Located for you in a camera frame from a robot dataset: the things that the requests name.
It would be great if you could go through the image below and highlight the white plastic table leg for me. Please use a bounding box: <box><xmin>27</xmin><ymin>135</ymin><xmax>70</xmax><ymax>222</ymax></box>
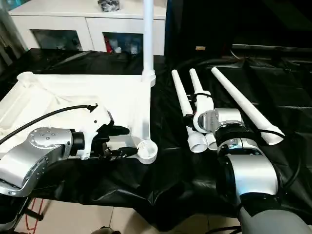
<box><xmin>140</xmin><ymin>0</ymin><xmax>156</xmax><ymax>88</ymax></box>
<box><xmin>189</xmin><ymin>68</ymin><xmax>221</xmax><ymax>151</ymax></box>
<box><xmin>211</xmin><ymin>67</ymin><xmax>285</xmax><ymax>146</ymax></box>
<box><xmin>171</xmin><ymin>69</ymin><xmax>207</xmax><ymax>154</ymax></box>

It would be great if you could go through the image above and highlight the white plastic table top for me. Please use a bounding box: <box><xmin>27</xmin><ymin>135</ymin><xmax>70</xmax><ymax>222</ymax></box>
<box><xmin>0</xmin><ymin>71</ymin><xmax>159</xmax><ymax>165</ymax></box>

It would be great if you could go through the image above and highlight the black plastic mat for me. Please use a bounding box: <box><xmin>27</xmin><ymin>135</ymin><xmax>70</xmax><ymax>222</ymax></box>
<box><xmin>0</xmin><ymin>47</ymin><xmax>312</xmax><ymax>232</ymax></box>

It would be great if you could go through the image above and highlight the dark robot foot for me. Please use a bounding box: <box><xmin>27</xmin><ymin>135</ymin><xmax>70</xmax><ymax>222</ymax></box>
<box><xmin>92</xmin><ymin>226</ymin><xmax>120</xmax><ymax>234</ymax></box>

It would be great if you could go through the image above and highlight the black fabric backdrop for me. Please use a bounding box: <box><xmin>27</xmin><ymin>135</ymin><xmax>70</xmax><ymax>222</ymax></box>
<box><xmin>165</xmin><ymin>0</ymin><xmax>312</xmax><ymax>64</ymax></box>

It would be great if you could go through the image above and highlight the dark horizontal bar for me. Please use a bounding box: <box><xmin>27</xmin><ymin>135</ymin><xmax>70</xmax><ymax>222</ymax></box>
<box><xmin>231</xmin><ymin>43</ymin><xmax>312</xmax><ymax>53</ymax></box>

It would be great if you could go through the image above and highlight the white glass-door cabinet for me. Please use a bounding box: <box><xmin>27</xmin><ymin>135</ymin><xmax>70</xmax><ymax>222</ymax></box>
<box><xmin>8</xmin><ymin>0</ymin><xmax>169</xmax><ymax>56</ymax></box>

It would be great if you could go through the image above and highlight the black bundle in clear bag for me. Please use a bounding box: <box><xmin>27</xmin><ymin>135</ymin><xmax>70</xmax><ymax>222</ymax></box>
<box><xmin>97</xmin><ymin>0</ymin><xmax>120</xmax><ymax>12</ymax></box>

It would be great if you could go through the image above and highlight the grey metal tripod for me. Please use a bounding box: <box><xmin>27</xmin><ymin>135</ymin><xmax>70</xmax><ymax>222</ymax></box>
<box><xmin>0</xmin><ymin>14</ymin><xmax>27</xmax><ymax>59</ymax></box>

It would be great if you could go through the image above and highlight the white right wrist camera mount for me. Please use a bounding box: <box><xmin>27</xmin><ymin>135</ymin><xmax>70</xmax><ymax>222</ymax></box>
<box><xmin>192</xmin><ymin>91</ymin><xmax>214</xmax><ymax>134</ymax></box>

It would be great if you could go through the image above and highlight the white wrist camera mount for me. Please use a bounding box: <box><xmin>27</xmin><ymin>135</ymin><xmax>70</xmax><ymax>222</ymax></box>
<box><xmin>192</xmin><ymin>91</ymin><xmax>214</xmax><ymax>134</ymax></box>
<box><xmin>78</xmin><ymin>103</ymin><xmax>115</xmax><ymax>160</ymax></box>

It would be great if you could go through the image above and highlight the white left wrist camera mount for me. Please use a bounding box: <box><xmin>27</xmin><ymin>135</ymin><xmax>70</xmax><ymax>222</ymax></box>
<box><xmin>78</xmin><ymin>103</ymin><xmax>115</xmax><ymax>160</ymax></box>

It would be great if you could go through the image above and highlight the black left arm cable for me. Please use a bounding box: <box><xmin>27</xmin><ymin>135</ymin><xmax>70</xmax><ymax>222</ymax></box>
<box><xmin>0</xmin><ymin>103</ymin><xmax>98</xmax><ymax>144</ymax></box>

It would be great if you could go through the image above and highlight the thin red cable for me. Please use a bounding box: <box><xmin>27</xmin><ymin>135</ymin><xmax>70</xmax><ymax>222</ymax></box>
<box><xmin>24</xmin><ymin>197</ymin><xmax>46</xmax><ymax>231</ymax></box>

